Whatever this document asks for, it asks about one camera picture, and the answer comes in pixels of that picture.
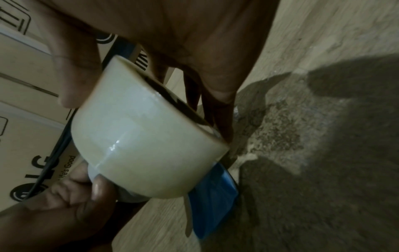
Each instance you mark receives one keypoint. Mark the person's right hand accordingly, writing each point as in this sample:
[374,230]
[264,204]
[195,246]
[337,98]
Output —
[187,29]

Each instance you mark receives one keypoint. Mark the person's left hand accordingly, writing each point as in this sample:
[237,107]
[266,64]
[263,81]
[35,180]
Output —
[56,221]

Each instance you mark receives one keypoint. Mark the clear tape roll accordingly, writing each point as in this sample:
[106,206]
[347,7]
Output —
[140,147]

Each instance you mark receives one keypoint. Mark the blue tape dispenser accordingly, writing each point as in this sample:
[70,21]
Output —
[212,196]

